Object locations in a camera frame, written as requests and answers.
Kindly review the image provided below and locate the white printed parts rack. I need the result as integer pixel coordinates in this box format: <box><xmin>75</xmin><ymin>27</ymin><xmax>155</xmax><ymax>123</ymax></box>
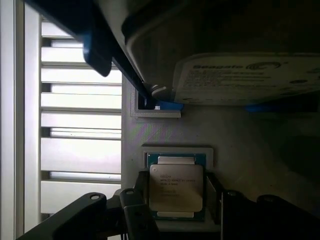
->
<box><xmin>120</xmin><ymin>74</ymin><xmax>320</xmax><ymax>240</ymax></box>

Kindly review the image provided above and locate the silver Intel CPU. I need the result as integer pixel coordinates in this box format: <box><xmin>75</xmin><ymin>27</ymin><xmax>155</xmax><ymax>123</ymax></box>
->
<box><xmin>145</xmin><ymin>151</ymin><xmax>207</xmax><ymax>221</ymax></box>

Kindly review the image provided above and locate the blue disk holder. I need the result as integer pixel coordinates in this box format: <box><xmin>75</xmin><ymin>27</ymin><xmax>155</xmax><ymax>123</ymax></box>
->
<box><xmin>156</xmin><ymin>99</ymin><xmax>320</xmax><ymax>114</ymax></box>

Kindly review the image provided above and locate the silver Seagate hard disk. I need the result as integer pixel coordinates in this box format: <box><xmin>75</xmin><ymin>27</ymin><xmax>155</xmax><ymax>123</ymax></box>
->
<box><xmin>120</xmin><ymin>0</ymin><xmax>320</xmax><ymax>107</ymax></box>

